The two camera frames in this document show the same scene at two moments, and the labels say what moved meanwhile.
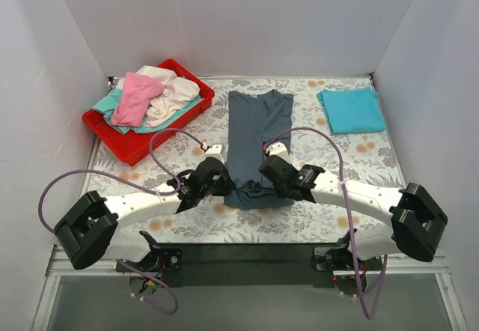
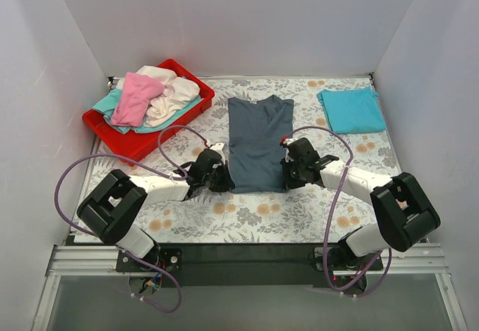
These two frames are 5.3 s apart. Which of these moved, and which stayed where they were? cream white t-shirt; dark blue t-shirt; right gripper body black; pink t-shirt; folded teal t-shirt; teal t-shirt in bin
Moved: right gripper body black; dark blue t-shirt
Stayed: teal t-shirt in bin; cream white t-shirt; folded teal t-shirt; pink t-shirt
